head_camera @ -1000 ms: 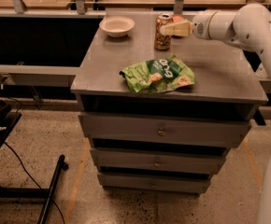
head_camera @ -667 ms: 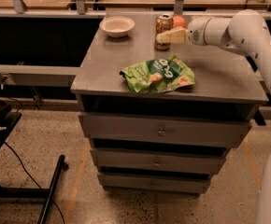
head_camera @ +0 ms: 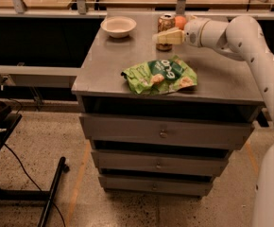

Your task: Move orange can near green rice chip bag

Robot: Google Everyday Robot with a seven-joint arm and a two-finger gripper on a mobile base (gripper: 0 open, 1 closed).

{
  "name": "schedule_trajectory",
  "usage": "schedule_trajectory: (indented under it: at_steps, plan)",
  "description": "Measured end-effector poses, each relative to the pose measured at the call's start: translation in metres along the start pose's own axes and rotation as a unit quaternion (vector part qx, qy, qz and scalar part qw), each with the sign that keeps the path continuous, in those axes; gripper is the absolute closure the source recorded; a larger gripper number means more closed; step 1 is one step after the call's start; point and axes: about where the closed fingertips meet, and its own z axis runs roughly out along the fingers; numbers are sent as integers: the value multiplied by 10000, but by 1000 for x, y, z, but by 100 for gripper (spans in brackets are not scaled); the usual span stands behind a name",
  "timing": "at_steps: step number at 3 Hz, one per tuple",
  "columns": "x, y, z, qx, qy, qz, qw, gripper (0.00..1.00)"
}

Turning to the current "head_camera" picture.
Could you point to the green rice chip bag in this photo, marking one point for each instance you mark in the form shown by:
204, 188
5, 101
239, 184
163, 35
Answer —
160, 77

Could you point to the grey drawer cabinet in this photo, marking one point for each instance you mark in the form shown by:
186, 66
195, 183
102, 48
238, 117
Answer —
172, 144

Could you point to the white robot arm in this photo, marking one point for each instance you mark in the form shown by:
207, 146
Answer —
240, 39

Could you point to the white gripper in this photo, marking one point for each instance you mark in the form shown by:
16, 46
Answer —
192, 32

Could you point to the orange fruit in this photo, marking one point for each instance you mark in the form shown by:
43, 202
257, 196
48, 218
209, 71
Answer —
180, 22

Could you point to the white bowl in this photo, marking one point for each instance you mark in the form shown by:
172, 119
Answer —
118, 26

